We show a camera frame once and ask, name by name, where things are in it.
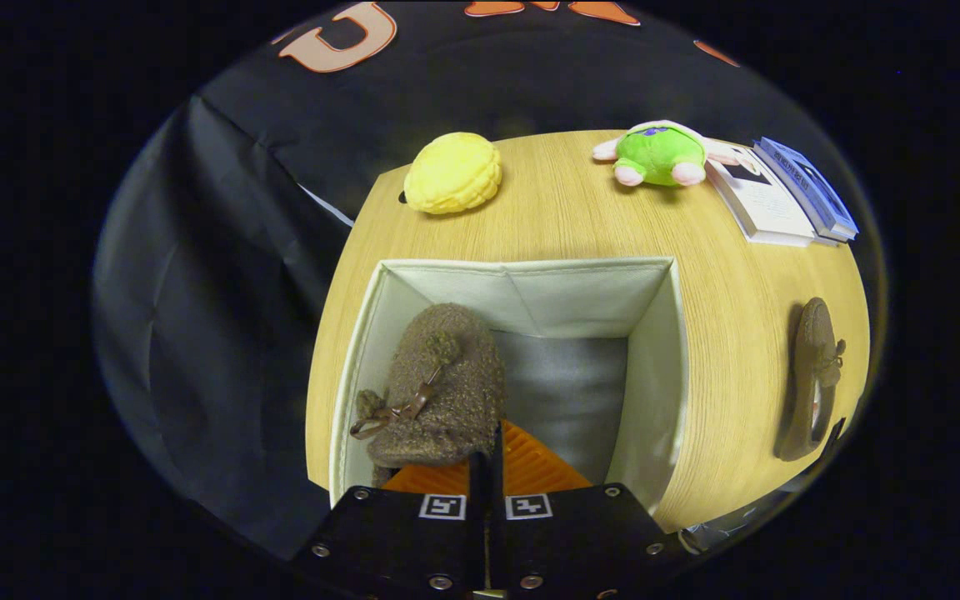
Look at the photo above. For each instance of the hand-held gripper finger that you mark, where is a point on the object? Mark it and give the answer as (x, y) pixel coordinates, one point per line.
(477, 533)
(496, 500)

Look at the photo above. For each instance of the brown fuzzy shoe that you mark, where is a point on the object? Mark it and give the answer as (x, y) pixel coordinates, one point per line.
(447, 392)
(813, 333)

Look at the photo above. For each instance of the grey fabric storage box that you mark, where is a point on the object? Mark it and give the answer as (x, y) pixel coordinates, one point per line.
(563, 300)

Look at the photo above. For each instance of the yellow plush bun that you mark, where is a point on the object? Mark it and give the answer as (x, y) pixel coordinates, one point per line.
(453, 172)

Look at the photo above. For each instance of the green plush toy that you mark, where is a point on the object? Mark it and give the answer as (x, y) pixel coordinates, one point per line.
(659, 157)

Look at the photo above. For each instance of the white book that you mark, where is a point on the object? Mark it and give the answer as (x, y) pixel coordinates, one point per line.
(767, 204)

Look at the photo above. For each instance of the blue book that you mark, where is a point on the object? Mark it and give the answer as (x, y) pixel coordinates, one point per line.
(809, 187)

